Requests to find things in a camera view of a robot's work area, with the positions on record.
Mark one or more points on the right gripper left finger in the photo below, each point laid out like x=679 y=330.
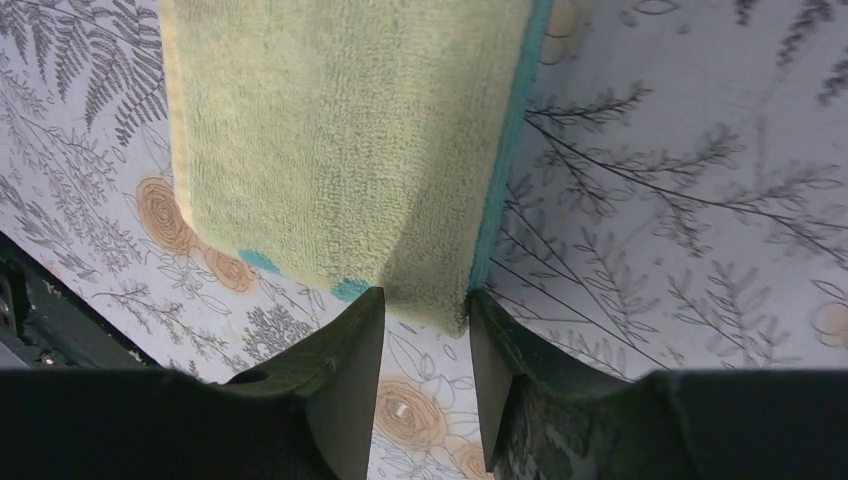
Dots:
x=306 y=413

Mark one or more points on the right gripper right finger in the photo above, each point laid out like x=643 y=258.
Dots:
x=544 y=414

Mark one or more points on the yellow teal patterned towel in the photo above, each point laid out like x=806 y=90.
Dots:
x=352 y=144

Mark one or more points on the floral patterned table mat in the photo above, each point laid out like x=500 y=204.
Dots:
x=678 y=201

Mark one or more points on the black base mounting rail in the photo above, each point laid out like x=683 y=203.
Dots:
x=45 y=325

